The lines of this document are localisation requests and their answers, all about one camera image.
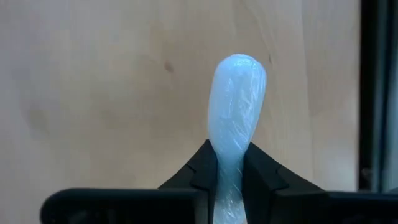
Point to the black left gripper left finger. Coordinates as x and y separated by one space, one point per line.
124 207

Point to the blue plastic-wrapped roll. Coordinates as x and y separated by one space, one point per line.
236 99

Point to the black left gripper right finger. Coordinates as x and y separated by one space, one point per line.
311 208

